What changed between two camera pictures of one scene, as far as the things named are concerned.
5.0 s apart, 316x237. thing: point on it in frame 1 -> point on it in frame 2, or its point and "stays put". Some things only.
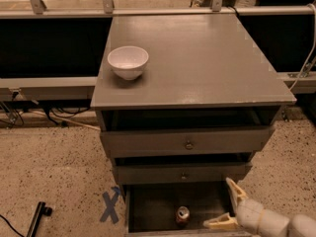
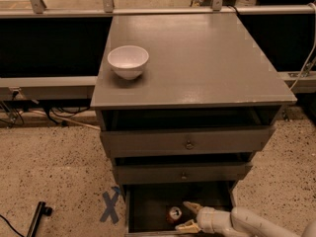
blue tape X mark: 110,209 stays put
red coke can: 183,215 -> 175,212
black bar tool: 39,211 stays put
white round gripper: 249,212 -> 209,220
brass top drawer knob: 189,145 stays put
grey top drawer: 186,141 stays put
